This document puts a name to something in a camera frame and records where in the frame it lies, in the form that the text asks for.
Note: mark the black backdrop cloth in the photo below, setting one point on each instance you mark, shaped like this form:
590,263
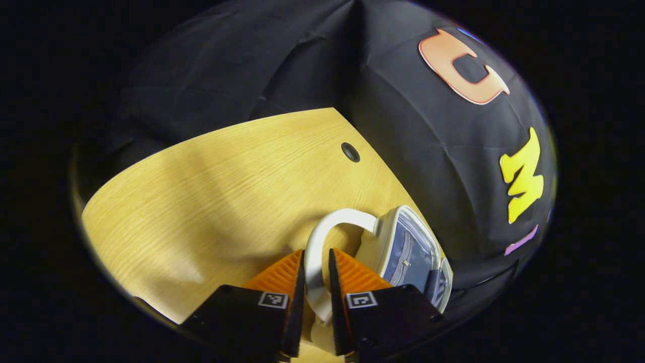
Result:
413,151

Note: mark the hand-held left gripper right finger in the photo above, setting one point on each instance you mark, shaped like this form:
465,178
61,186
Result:
338,312

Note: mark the white suitcase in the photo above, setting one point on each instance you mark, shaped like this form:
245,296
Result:
408,252

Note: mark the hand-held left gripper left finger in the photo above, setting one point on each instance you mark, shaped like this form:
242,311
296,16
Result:
295,312

